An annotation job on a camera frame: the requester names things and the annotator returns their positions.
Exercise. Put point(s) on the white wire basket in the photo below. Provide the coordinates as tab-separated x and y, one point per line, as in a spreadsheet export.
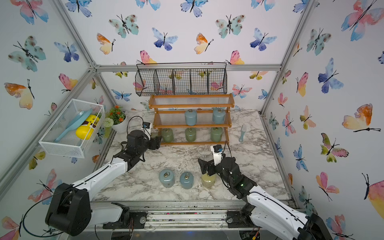
70	145

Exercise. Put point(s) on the yellow toy bottle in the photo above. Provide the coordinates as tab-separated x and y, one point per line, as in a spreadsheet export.
86	129

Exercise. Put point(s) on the green canister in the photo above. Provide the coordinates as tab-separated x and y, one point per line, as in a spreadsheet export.
216	134
168	135
154	134
190	134

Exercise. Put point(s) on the light blue canister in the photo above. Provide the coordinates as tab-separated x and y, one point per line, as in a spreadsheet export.
167	178

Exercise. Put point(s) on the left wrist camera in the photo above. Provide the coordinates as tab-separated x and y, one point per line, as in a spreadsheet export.
147	127

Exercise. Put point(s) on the wooden three-tier shelf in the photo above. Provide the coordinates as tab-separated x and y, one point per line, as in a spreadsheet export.
170	113

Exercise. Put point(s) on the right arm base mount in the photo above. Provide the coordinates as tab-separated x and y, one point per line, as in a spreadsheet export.
241	218

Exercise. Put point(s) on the potted flower plant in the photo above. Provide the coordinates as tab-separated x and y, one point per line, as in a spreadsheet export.
116	119

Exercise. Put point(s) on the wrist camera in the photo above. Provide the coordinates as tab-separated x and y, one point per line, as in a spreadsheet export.
217	151
147	127

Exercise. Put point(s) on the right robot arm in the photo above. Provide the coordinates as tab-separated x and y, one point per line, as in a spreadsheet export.
263	210

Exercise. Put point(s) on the light blue brush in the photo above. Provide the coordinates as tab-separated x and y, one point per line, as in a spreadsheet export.
242	134

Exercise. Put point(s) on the black wire basket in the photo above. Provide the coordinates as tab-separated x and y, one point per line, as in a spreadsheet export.
171	79

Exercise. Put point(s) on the yellow tea canister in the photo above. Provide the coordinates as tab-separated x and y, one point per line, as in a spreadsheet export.
208	181

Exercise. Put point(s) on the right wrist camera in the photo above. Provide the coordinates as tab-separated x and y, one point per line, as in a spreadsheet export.
217	151

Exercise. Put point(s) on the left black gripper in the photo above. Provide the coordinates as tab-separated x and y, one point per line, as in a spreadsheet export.
155	143

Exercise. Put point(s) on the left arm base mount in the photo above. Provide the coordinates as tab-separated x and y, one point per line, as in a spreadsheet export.
128	219

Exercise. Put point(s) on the teal dustpan scoop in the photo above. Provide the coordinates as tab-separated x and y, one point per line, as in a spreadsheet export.
75	123

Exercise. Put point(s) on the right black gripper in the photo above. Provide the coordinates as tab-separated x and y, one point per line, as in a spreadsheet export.
211	166

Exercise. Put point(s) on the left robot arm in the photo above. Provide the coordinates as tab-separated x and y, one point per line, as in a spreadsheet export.
71	211

